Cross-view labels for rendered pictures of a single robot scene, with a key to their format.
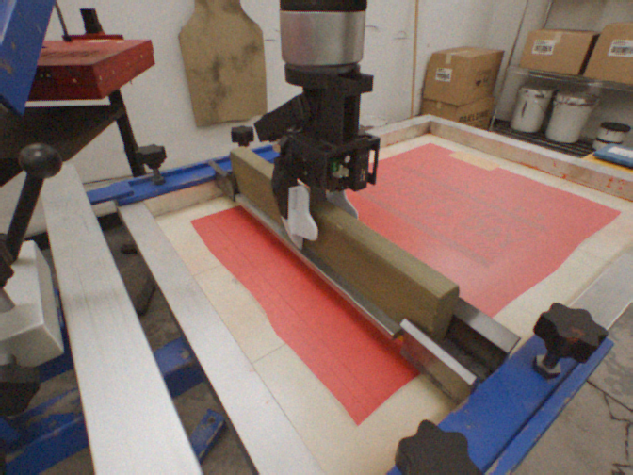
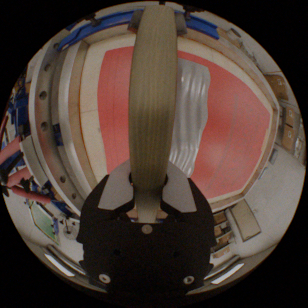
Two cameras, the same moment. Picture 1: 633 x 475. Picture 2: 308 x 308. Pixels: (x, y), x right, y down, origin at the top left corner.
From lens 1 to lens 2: 46 cm
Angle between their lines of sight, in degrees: 78
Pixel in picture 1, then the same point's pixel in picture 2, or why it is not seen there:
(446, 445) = not seen: hidden behind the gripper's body
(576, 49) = (290, 122)
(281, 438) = not seen: hidden behind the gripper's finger
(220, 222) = (122, 59)
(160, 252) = (63, 104)
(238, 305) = (96, 149)
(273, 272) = (122, 137)
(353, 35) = not seen: outside the picture
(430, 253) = (203, 177)
